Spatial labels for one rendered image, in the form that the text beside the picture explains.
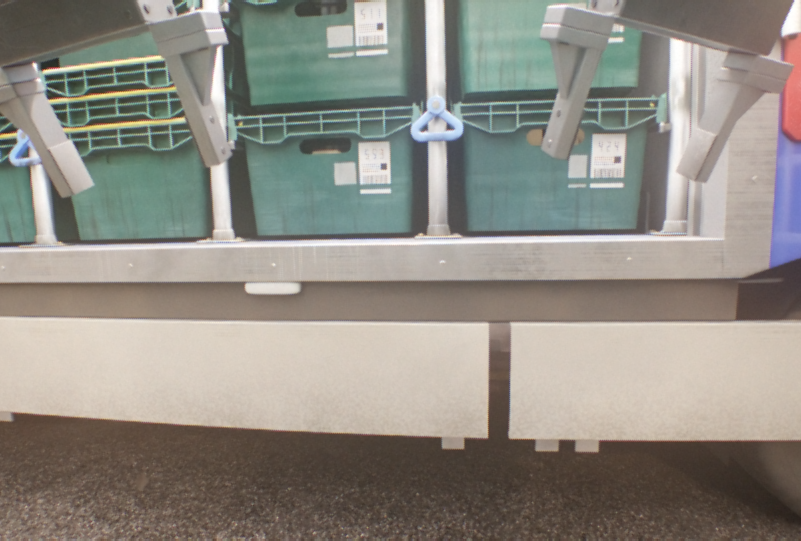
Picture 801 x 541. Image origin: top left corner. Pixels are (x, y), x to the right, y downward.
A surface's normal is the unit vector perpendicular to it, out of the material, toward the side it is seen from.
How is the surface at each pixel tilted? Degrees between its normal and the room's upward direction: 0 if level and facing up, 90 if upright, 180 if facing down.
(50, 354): 90
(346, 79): 96
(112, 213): 92
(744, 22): 113
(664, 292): 90
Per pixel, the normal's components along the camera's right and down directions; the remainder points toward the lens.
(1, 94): -0.04, 0.51
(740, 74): -0.98, -0.09
